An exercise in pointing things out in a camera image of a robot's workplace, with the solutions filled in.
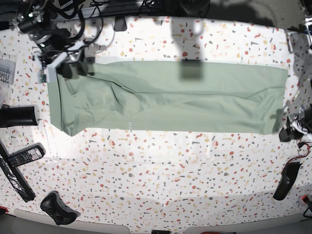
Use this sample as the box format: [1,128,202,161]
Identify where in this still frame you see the long black bar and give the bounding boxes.
[0,142,36,202]

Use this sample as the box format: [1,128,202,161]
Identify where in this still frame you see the green T-shirt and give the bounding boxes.
[47,61,288,136]

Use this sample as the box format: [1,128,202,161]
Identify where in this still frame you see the red and black wires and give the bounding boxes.
[284,140,312,171]

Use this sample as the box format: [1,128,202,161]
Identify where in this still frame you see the black TV remote control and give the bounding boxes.
[8,143,46,168]

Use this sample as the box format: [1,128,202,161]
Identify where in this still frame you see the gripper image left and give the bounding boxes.
[35,40,94,77]

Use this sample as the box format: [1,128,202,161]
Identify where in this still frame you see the clear plastic parts bag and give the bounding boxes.
[0,53,16,107]

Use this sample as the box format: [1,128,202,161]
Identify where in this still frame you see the black game controller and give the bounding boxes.
[40,193,78,226]

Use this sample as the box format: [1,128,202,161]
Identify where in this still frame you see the grey monitor stand base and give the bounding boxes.
[114,16,127,32]

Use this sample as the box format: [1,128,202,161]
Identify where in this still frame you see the black curved handle right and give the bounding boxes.
[273,162,302,201]

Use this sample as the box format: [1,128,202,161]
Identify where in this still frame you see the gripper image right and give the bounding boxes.
[278,107,312,142]

